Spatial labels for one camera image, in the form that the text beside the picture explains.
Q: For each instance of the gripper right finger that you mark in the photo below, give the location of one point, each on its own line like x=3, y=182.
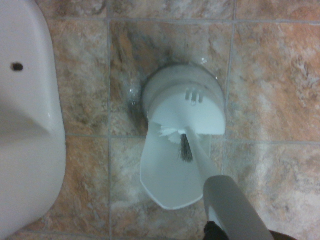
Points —
x=282, y=236

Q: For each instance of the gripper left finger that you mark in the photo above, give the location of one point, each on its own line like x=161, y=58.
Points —
x=212, y=231

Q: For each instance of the white toilet brush holder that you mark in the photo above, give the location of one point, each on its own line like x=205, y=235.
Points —
x=170, y=175

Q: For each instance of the white ceramic toilet bowl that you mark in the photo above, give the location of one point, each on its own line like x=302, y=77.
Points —
x=27, y=112

